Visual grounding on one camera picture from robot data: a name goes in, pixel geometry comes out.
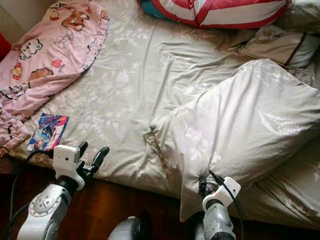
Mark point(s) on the colourful comic book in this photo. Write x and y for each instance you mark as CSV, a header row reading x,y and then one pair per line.
x,y
49,132

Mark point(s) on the large grey white pillow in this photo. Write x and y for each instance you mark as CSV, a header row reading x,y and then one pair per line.
x,y
240,125

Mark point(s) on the pink cartoon print blanket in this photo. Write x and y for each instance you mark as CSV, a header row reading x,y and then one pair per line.
x,y
50,55

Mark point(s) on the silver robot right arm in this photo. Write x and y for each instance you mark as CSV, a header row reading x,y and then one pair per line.
x,y
219,225

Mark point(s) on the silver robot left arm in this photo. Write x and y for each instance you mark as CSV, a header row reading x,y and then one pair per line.
x,y
45,210

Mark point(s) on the silver robot right leg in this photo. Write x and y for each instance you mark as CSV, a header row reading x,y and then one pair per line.
x,y
197,232

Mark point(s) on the bed with grey floral sheet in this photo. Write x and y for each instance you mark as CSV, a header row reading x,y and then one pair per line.
x,y
140,85

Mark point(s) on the red cushion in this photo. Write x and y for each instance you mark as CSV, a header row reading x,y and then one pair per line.
x,y
4,49

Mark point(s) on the small grey floral pillow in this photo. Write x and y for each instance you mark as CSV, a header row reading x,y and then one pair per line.
x,y
280,47

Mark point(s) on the red white striped pillow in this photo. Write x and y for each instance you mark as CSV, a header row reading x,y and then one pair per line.
x,y
215,12

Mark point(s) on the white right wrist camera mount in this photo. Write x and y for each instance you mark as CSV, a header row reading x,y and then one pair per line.
x,y
224,194

